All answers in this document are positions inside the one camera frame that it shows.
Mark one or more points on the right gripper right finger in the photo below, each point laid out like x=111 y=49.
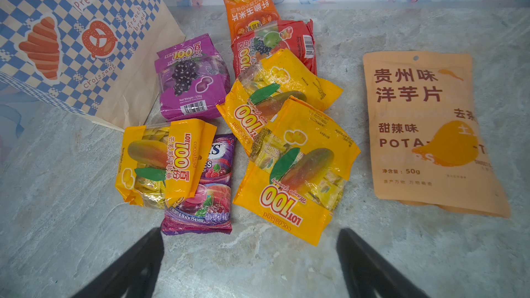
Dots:
x=367 y=273

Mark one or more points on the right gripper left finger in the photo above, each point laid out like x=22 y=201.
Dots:
x=134 y=274

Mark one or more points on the yellow mango candy bag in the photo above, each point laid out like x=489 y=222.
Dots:
x=298 y=169
x=260 y=91
x=161 y=166

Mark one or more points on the purple grape candy bag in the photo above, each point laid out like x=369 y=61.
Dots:
x=194 y=80

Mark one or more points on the blue checkered paper bag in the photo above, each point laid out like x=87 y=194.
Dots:
x=93 y=58

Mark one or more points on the red fruit candy bag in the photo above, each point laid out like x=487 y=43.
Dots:
x=261 y=43

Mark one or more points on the purple Fox's candy packet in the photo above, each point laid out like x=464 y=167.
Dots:
x=209 y=210

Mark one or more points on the tan potato chips pouch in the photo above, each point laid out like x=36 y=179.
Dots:
x=426 y=147

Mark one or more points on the orange corn chips packet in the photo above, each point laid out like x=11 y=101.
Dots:
x=247 y=15

